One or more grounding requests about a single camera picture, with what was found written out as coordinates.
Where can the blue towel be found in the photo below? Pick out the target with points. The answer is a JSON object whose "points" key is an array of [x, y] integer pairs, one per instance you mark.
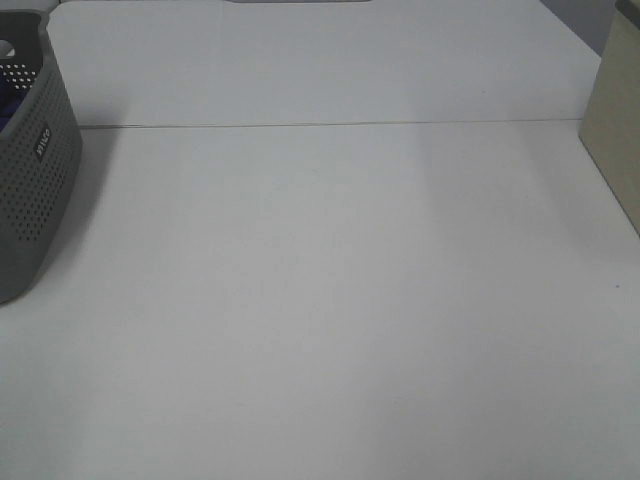
{"points": [[10, 101]]}

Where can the grey perforated plastic basket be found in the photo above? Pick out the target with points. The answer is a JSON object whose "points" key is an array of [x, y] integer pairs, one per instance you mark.
{"points": [[41, 149]]}

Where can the beige fabric storage box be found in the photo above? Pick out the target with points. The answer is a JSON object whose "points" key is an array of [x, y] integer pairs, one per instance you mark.
{"points": [[610, 128]]}

